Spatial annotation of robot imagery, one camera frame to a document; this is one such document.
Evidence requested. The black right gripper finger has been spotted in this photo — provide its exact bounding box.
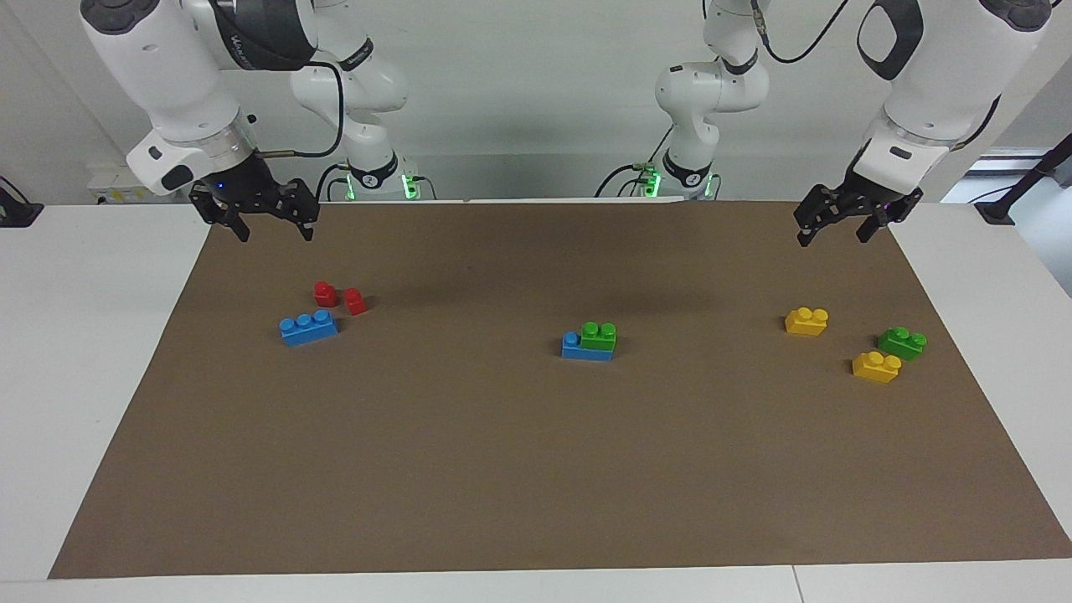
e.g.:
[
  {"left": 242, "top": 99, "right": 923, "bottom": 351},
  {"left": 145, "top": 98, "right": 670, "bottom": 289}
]
[
  {"left": 270, "top": 180, "right": 321, "bottom": 244},
  {"left": 191, "top": 186, "right": 250, "bottom": 244}
]

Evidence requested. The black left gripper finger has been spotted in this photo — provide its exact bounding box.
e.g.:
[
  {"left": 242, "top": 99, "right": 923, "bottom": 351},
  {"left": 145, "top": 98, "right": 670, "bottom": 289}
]
[
  {"left": 794, "top": 184, "right": 848, "bottom": 248},
  {"left": 856, "top": 188, "right": 924, "bottom": 244}
]

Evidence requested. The blue three-stud toy block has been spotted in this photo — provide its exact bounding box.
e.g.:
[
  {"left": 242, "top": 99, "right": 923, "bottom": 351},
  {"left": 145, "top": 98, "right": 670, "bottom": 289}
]
[
  {"left": 561, "top": 332, "right": 614, "bottom": 363},
  {"left": 279, "top": 309, "right": 340, "bottom": 347}
]

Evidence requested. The yellow two-stud toy block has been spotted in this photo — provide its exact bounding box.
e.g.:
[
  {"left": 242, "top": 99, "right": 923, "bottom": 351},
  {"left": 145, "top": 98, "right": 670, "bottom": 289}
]
[
  {"left": 785, "top": 307, "right": 830, "bottom": 338},
  {"left": 852, "top": 350, "right": 903, "bottom": 384}
]

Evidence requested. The black stand with clamp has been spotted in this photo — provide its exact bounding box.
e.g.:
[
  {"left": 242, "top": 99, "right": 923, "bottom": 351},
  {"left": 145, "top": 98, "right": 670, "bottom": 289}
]
[{"left": 976, "top": 132, "right": 1072, "bottom": 225}]

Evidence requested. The white power socket box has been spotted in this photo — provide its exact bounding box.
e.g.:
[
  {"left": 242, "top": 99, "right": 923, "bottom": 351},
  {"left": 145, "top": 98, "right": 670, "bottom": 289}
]
[{"left": 88, "top": 163, "right": 162, "bottom": 206}]

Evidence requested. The black table clamp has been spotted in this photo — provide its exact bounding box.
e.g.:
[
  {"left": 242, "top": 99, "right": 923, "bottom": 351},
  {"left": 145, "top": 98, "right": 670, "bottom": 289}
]
[{"left": 0, "top": 176, "right": 44, "bottom": 229}]

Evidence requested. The brown paper table mat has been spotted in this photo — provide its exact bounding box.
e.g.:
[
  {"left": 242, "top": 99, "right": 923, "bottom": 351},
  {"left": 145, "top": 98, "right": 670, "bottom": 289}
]
[{"left": 48, "top": 199, "right": 1072, "bottom": 580}]

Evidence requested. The black right base cable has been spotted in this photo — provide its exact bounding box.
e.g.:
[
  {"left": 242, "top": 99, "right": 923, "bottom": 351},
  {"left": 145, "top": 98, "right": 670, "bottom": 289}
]
[{"left": 315, "top": 162, "right": 353, "bottom": 202}]

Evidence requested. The black base cable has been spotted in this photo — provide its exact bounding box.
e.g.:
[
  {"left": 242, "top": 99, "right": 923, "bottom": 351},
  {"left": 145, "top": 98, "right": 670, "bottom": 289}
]
[
  {"left": 315, "top": 162, "right": 353, "bottom": 202},
  {"left": 595, "top": 126, "right": 675, "bottom": 199}
]

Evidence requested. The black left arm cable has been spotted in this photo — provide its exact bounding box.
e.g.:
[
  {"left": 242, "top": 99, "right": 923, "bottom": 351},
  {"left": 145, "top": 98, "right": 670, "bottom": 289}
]
[{"left": 750, "top": 0, "right": 851, "bottom": 64}]

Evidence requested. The black left base cable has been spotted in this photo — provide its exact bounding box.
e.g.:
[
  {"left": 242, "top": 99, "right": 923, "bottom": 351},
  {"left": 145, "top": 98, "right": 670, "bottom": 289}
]
[{"left": 595, "top": 126, "right": 675, "bottom": 199}]

